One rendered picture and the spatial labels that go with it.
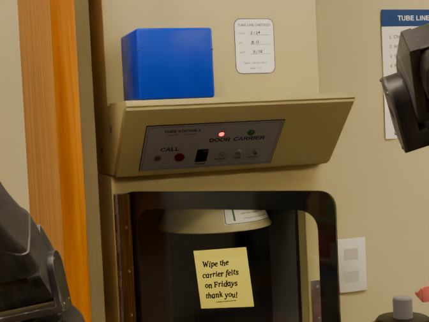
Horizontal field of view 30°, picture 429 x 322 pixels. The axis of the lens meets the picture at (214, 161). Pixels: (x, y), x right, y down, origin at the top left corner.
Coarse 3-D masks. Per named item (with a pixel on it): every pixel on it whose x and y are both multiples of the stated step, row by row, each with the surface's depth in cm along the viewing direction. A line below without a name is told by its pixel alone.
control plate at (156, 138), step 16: (160, 128) 103; (176, 128) 104; (192, 128) 104; (208, 128) 105; (224, 128) 106; (240, 128) 107; (256, 128) 108; (272, 128) 108; (144, 144) 104; (160, 144) 105; (176, 144) 106; (192, 144) 107; (208, 144) 108; (224, 144) 108; (240, 144) 109; (256, 144) 110; (272, 144) 111; (144, 160) 107; (160, 160) 107; (192, 160) 109; (208, 160) 110; (224, 160) 111; (240, 160) 112; (256, 160) 113
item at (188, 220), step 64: (128, 192) 108; (192, 192) 104; (256, 192) 100; (320, 192) 96; (192, 256) 105; (256, 256) 101; (320, 256) 97; (192, 320) 105; (256, 320) 101; (320, 320) 97
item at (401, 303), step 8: (400, 296) 117; (408, 296) 117; (400, 304) 116; (408, 304) 116; (392, 312) 120; (400, 312) 116; (408, 312) 116; (416, 312) 120; (376, 320) 118; (384, 320) 116; (392, 320) 116; (400, 320) 116; (408, 320) 115; (416, 320) 115; (424, 320) 115
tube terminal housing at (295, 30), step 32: (96, 0) 112; (128, 0) 110; (160, 0) 111; (192, 0) 113; (224, 0) 114; (256, 0) 116; (288, 0) 117; (96, 32) 114; (128, 32) 110; (224, 32) 114; (288, 32) 117; (96, 64) 115; (224, 64) 115; (288, 64) 118; (96, 96) 117; (224, 96) 115; (96, 128) 119
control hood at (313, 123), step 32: (256, 96) 104; (288, 96) 106; (320, 96) 107; (352, 96) 108; (128, 128) 102; (288, 128) 109; (320, 128) 111; (128, 160) 106; (288, 160) 115; (320, 160) 117
